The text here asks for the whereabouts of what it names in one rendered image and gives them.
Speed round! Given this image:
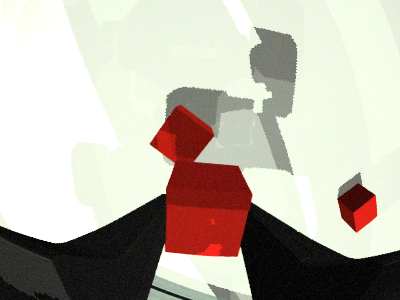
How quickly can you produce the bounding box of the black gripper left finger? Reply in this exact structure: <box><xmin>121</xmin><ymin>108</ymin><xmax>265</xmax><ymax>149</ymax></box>
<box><xmin>0</xmin><ymin>194</ymin><xmax>167</xmax><ymax>300</ymax></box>

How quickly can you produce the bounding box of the red cube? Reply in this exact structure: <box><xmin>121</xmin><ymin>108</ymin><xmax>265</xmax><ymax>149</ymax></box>
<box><xmin>337</xmin><ymin>183</ymin><xmax>377</xmax><ymax>233</ymax></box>
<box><xmin>164</xmin><ymin>161</ymin><xmax>253</xmax><ymax>257</ymax></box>
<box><xmin>149</xmin><ymin>106</ymin><xmax>215</xmax><ymax>163</ymax></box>

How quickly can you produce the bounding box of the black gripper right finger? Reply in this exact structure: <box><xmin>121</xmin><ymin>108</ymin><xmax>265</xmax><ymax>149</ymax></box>
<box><xmin>240</xmin><ymin>202</ymin><xmax>400</xmax><ymax>300</ymax></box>

